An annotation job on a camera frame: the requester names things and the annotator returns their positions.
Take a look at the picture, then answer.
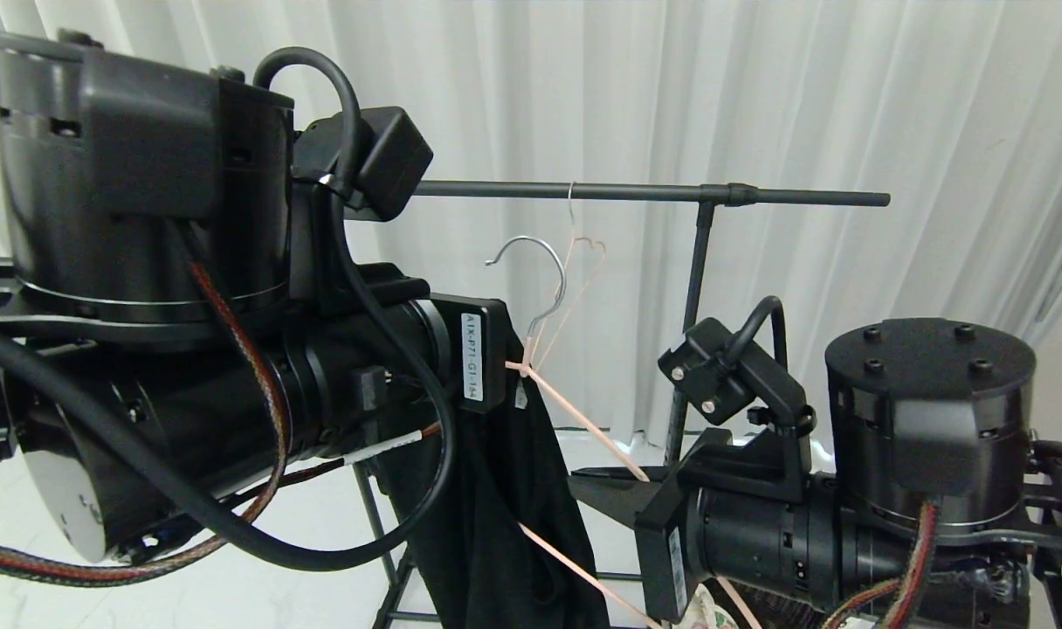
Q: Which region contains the black garment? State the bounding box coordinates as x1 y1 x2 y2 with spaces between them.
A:
377 327 611 629

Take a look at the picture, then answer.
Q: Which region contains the pink clothes hanger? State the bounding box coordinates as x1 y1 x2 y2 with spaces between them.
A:
530 182 608 370
485 235 764 629

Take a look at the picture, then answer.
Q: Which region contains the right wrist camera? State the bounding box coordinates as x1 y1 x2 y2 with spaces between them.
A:
658 316 818 505

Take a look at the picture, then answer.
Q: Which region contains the white curtain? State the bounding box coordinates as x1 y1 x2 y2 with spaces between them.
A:
0 0 1062 442

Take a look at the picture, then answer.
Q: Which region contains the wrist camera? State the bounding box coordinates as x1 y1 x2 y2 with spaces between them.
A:
658 316 818 505
290 106 435 317

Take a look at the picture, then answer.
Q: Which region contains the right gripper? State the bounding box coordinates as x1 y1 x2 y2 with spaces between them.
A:
634 428 1034 629

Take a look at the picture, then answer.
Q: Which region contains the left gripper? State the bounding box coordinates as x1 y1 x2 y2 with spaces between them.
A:
7 295 510 564

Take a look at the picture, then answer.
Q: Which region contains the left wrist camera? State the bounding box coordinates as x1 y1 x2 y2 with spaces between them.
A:
290 106 435 317

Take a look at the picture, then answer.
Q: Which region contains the black clothes rack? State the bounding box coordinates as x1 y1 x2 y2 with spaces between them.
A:
351 179 892 629

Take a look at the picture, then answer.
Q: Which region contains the cream printed garment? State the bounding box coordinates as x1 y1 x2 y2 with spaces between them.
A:
670 584 742 629

